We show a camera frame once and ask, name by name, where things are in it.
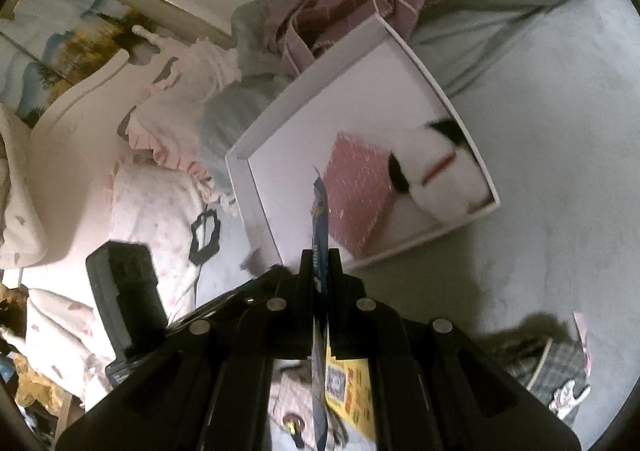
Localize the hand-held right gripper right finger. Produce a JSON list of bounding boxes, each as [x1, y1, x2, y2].
[[327, 250, 582, 451]]

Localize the yellow packet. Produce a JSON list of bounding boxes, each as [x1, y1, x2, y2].
[[325, 345, 377, 446]]

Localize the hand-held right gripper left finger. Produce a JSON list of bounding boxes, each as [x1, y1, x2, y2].
[[55, 250, 314, 451]]

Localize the cream cushion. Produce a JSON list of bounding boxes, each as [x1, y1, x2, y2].
[[0, 106, 48, 268]]

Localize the blue packet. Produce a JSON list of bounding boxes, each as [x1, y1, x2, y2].
[[309, 165, 332, 451]]

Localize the white headboard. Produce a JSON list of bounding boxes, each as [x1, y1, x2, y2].
[[29, 25, 182, 266]]

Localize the landscape wall poster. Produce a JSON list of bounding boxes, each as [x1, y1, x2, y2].
[[0, 0, 162, 128]]

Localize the black plastic frame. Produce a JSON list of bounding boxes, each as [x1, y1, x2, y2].
[[189, 211, 222, 263]]

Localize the pink clasp purse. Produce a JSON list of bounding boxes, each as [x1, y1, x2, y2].
[[269, 370, 321, 451]]

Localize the grey-green fleece blanket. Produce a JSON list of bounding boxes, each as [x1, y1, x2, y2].
[[199, 0, 626, 192]]

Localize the white plush dog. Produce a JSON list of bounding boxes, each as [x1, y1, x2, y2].
[[389, 118, 494, 223]]

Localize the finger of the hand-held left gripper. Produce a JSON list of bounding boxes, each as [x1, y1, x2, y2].
[[165, 263, 297, 332]]

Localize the white cardboard box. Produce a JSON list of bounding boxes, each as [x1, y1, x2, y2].
[[224, 12, 501, 273]]

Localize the grey plaid pouch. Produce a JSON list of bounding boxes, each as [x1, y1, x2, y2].
[[504, 335, 592, 421]]

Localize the white floral pillow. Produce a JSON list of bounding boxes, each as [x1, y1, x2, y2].
[[22, 287, 118, 409], [106, 162, 226, 327]]

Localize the pink ruffled pillow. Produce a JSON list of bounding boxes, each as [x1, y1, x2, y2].
[[117, 38, 243, 218]]

